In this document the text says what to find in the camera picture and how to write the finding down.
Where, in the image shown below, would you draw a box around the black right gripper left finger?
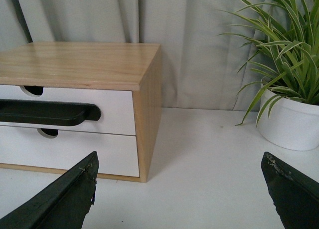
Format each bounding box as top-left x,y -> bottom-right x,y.
0,151 -> 99,229

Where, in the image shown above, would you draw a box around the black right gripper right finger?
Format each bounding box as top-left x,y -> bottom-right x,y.
261,152 -> 319,229

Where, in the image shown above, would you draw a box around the black drawer handle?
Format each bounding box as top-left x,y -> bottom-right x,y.
0,99 -> 101,126

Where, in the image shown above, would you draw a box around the white drawer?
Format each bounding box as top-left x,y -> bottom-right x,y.
0,126 -> 140,177
0,85 -> 136,136

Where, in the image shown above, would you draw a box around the wooden drawer cabinet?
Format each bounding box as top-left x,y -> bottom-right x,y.
0,42 -> 162,182

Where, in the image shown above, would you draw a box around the white plant pot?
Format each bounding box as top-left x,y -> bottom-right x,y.
256,89 -> 319,151

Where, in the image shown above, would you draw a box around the grey curtain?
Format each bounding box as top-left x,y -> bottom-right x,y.
0,0 -> 265,111

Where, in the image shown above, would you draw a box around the green spider plant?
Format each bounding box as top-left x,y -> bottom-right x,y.
233,0 -> 319,121

